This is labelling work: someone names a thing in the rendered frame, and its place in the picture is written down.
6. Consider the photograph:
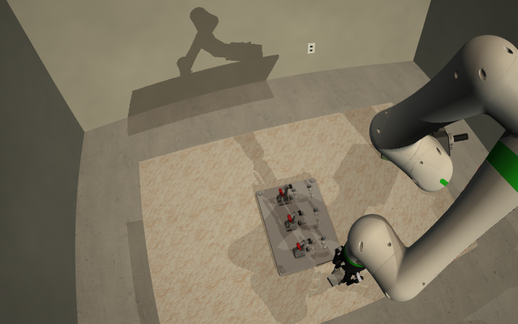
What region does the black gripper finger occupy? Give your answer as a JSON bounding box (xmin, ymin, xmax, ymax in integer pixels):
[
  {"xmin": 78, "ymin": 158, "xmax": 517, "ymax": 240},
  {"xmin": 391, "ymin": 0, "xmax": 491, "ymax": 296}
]
[
  {"xmin": 332, "ymin": 245, "xmax": 343, "ymax": 274},
  {"xmin": 338, "ymin": 272, "xmax": 364, "ymax": 286}
]

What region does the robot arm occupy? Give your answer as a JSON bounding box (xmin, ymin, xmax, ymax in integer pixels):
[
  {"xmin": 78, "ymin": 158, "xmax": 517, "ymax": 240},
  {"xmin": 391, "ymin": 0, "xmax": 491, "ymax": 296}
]
[{"xmin": 340, "ymin": 35, "xmax": 518, "ymax": 302}]

